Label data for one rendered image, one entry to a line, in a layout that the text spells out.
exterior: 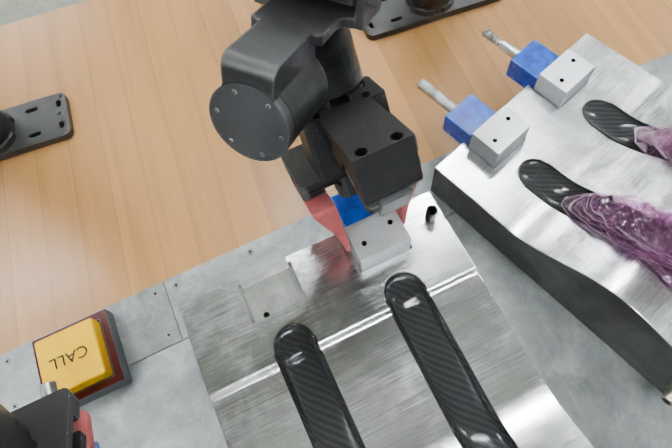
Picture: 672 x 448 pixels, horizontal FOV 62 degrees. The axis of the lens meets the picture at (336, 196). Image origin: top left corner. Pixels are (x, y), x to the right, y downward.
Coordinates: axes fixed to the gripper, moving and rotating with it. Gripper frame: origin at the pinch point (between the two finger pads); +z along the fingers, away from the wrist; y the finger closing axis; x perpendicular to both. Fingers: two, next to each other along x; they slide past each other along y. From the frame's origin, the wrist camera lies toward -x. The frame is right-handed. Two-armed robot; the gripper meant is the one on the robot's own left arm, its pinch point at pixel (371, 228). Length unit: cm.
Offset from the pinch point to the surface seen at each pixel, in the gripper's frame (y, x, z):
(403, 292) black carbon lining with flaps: 0.1, -4.1, 5.0
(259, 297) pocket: -12.0, 2.3, 3.8
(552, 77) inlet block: 25.8, 8.4, -1.5
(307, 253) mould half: -6.2, 1.8, 1.0
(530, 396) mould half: 5.4, -14.7, 11.3
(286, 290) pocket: -9.4, 1.8, 4.1
